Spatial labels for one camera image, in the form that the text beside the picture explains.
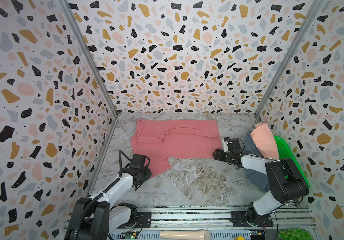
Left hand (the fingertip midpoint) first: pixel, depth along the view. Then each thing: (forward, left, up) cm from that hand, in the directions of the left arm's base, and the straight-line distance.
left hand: (149, 172), depth 87 cm
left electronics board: (-30, +7, -2) cm, 30 cm away
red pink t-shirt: (+23, -5, 0) cm, 23 cm away
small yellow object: (-32, -43, +4) cm, 54 cm away
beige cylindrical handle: (-30, -20, +1) cm, 36 cm away
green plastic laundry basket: (+10, -83, +5) cm, 84 cm away
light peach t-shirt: (+14, -69, +11) cm, 71 cm away
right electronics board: (-31, -55, -3) cm, 63 cm away
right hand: (+13, -41, +1) cm, 43 cm away
